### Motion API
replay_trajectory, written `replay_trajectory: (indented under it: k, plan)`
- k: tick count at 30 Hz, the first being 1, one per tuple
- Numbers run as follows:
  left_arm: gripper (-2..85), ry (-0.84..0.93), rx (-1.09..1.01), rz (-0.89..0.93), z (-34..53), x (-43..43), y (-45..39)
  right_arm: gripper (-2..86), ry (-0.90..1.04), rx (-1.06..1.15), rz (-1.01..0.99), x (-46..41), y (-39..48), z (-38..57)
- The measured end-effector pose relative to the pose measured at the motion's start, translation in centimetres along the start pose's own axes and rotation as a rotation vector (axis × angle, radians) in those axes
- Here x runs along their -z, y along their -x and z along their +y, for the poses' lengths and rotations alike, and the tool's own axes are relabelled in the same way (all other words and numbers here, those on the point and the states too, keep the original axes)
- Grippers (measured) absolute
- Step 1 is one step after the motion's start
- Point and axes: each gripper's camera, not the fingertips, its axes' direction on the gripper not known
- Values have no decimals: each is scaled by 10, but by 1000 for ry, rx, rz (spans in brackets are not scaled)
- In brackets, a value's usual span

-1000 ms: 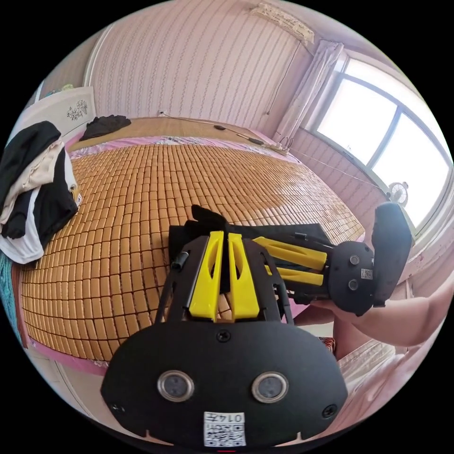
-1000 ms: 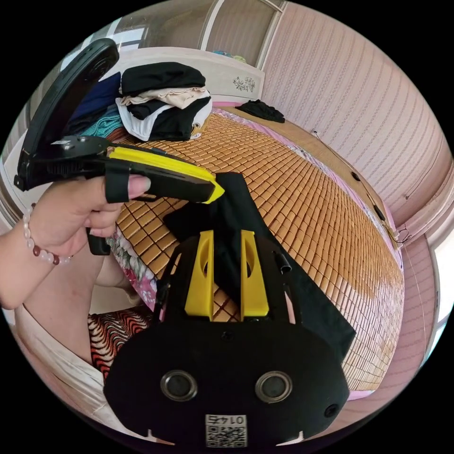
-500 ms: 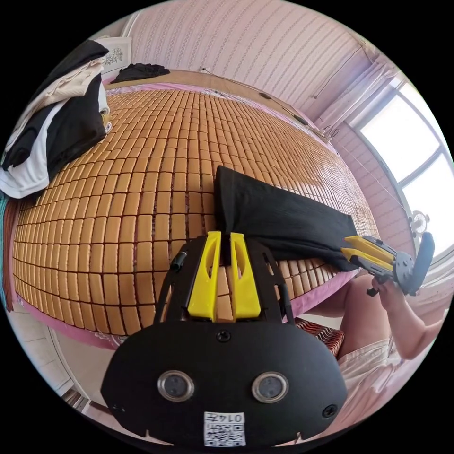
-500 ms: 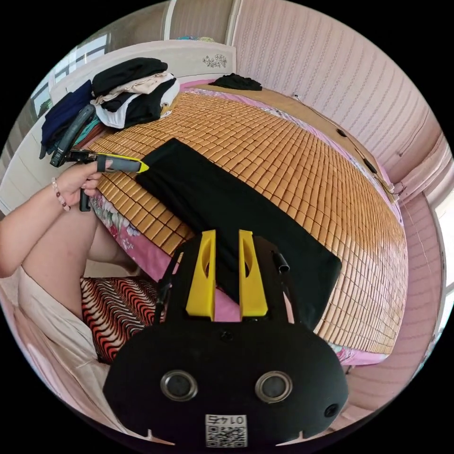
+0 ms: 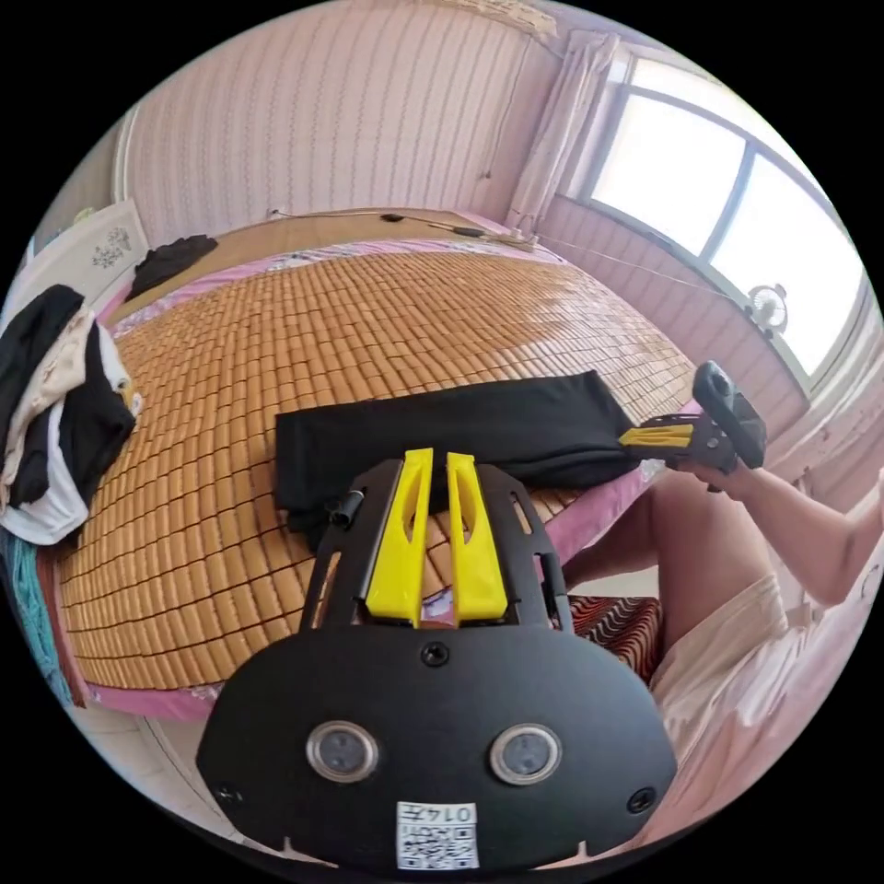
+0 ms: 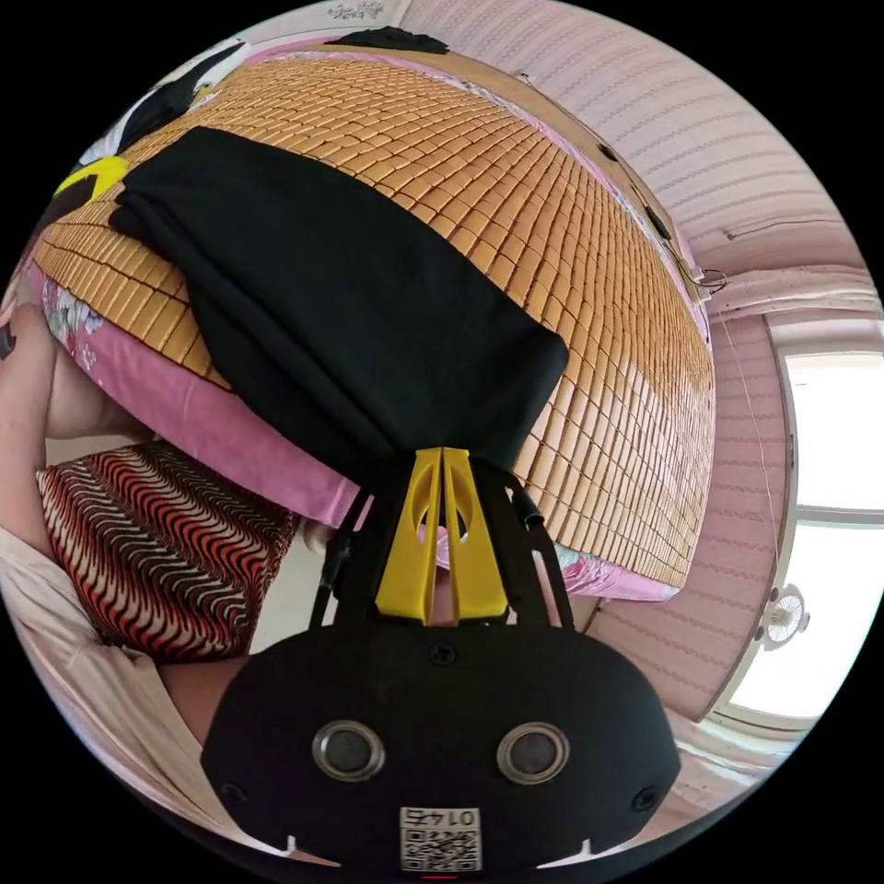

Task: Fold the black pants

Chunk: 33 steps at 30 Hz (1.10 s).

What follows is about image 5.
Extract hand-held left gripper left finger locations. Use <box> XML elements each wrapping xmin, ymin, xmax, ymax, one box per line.
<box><xmin>365</xmin><ymin>448</ymin><xmax>436</xmax><ymax>619</ymax></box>

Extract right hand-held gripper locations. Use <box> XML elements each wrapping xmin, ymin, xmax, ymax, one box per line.
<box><xmin>618</xmin><ymin>385</ymin><xmax>769</xmax><ymax>486</ymax></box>

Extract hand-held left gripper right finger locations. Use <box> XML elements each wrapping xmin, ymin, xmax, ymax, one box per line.
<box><xmin>446</xmin><ymin>452</ymin><xmax>512</xmax><ymax>621</ymax></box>

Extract black pants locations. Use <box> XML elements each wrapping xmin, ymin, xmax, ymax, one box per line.
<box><xmin>274</xmin><ymin>369</ymin><xmax>652</xmax><ymax>534</ymax></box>

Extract person's right forearm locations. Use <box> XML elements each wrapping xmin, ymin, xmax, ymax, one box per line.
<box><xmin>731</xmin><ymin>468</ymin><xmax>884</xmax><ymax>611</ymax></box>

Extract person's right hand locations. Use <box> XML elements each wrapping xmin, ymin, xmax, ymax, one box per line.
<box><xmin>689</xmin><ymin>460</ymin><xmax>763</xmax><ymax>494</ymax></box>

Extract red wavy striped mat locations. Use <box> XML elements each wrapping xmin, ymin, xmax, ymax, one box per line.
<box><xmin>570</xmin><ymin>595</ymin><xmax>666</xmax><ymax>685</ymax></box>

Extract small white fan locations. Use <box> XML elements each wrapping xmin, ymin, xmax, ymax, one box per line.
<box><xmin>744</xmin><ymin>281</ymin><xmax>793</xmax><ymax>337</ymax></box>

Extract person's body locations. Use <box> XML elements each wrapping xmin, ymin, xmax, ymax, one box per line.
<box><xmin>564</xmin><ymin>463</ymin><xmax>884</xmax><ymax>841</ymax></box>

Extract bed with woven mat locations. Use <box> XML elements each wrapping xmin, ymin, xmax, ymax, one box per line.
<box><xmin>57</xmin><ymin>205</ymin><xmax>700</xmax><ymax>723</ymax></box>

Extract window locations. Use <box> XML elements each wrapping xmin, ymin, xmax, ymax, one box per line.
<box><xmin>584</xmin><ymin>53</ymin><xmax>873</xmax><ymax>391</ymax></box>

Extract pink curtain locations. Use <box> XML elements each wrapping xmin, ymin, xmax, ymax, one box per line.
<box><xmin>509</xmin><ymin>29</ymin><xmax>622</xmax><ymax>233</ymax></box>

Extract black garment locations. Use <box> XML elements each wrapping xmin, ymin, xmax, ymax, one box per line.
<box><xmin>126</xmin><ymin>234</ymin><xmax>219</xmax><ymax>299</ymax></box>

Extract teal cloth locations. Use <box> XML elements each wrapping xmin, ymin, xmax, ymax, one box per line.
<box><xmin>0</xmin><ymin>535</ymin><xmax>78</xmax><ymax>709</ymax></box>

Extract pile of clothes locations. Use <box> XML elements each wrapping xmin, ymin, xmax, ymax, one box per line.
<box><xmin>0</xmin><ymin>284</ymin><xmax>141</xmax><ymax>548</ymax></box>

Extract white cupboard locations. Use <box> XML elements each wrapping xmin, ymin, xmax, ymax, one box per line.
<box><xmin>12</xmin><ymin>198</ymin><xmax>150</xmax><ymax>319</ymax></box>

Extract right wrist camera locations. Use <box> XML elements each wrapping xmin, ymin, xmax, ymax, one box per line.
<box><xmin>692</xmin><ymin>361</ymin><xmax>735</xmax><ymax>420</ymax></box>

